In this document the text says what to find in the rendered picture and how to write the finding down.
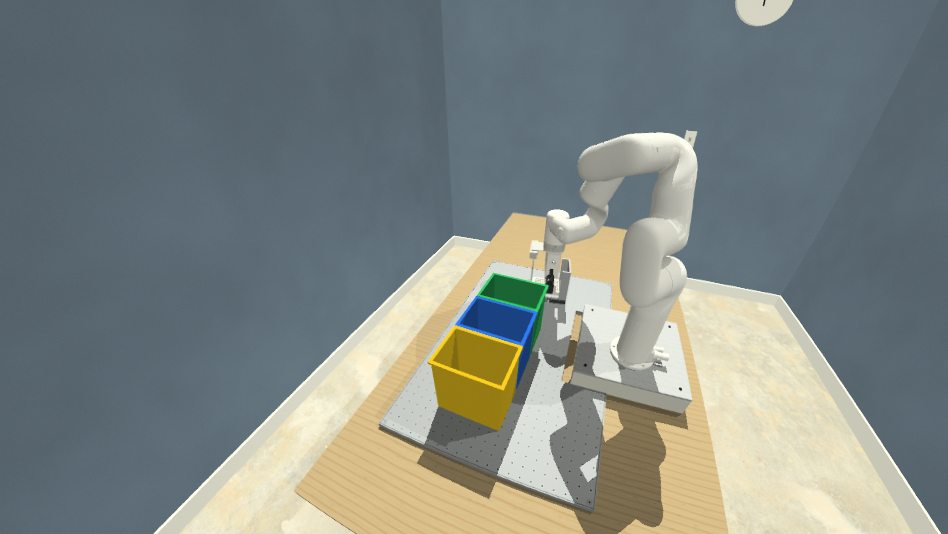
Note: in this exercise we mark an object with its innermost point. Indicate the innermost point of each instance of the yellow bin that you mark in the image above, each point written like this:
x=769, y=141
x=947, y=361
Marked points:
x=468, y=354

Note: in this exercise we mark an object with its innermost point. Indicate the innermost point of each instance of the blue open-top bin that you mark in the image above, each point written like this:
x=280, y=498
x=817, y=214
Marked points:
x=503, y=320

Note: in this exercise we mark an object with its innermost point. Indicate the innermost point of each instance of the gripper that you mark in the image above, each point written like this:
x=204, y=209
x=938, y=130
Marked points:
x=552, y=264

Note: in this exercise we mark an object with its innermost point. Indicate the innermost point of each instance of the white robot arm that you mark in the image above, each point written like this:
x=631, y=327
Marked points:
x=647, y=241

